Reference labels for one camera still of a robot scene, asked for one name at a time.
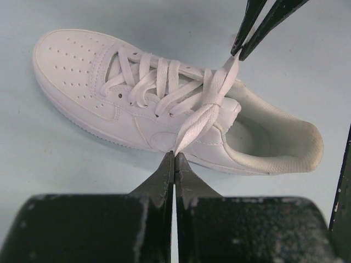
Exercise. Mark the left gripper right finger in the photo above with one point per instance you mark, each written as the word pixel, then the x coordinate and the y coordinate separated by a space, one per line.
pixel 214 228

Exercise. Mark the white sneaker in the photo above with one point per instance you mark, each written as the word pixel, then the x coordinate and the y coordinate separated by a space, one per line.
pixel 124 95

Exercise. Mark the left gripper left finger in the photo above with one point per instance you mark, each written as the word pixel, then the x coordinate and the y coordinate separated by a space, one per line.
pixel 133 227

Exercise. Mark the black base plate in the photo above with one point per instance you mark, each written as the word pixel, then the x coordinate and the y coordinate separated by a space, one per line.
pixel 339 225

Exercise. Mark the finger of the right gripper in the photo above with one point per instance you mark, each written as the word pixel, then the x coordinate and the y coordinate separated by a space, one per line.
pixel 279 12
pixel 252 11

